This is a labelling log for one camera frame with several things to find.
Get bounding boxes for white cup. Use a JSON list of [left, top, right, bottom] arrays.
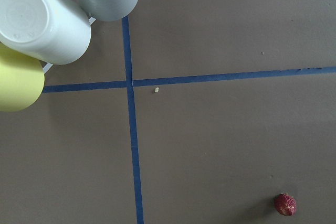
[[0, 0, 92, 66]]

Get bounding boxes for red strawberry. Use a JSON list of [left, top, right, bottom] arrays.
[[274, 193, 297, 216]]

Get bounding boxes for white wire cup rack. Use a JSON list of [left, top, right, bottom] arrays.
[[0, 0, 97, 74]]

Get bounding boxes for yellow cup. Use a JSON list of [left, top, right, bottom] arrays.
[[1, 44, 45, 112]]

